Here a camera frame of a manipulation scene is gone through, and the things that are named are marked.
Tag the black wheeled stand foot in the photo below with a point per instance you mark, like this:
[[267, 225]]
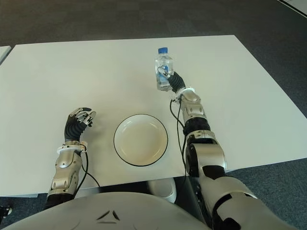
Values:
[[6, 210]]

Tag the robot left arm silver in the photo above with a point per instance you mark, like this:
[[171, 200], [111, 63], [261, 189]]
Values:
[[64, 167]]

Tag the white side table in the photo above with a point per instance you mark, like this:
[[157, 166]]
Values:
[[3, 52]]

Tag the grey robot torso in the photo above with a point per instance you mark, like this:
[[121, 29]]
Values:
[[108, 210]]

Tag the clear water bottle blue cap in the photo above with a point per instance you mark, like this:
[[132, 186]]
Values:
[[163, 60]]

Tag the white plate black rim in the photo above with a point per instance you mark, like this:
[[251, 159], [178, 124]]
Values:
[[140, 141]]

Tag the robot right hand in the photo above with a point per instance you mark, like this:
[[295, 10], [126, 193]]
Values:
[[176, 82]]

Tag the robot right arm silver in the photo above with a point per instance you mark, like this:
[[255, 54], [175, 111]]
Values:
[[206, 148]]

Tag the white round pedestal base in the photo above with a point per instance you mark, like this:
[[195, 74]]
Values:
[[165, 189]]

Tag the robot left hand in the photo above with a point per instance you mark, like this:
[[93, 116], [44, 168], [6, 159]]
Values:
[[73, 128]]

